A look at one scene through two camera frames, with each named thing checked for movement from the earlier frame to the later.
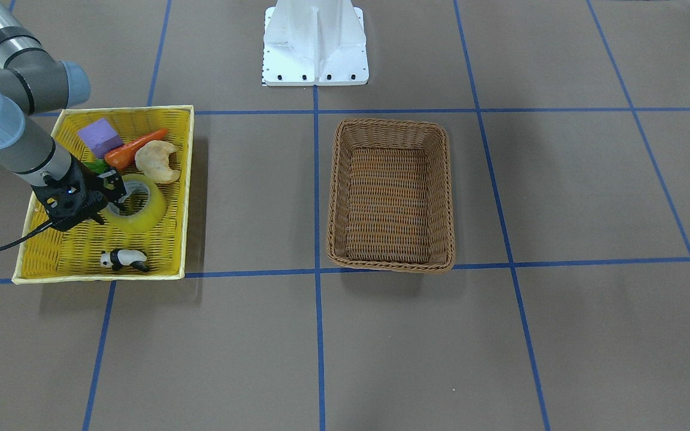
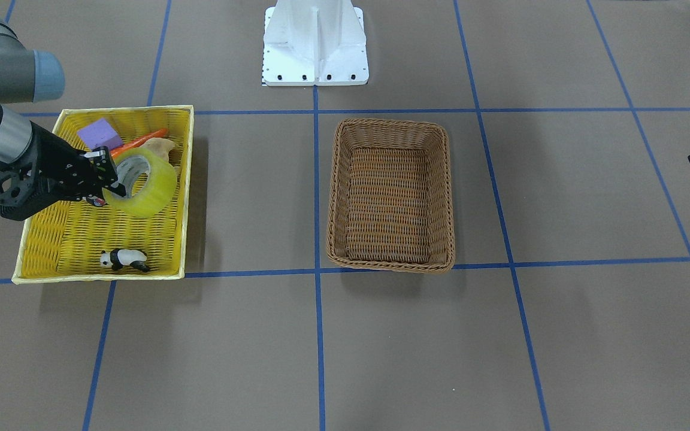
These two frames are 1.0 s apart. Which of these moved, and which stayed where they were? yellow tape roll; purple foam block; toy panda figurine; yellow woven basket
Moved: yellow tape roll
Stayed: toy panda figurine; yellow woven basket; purple foam block
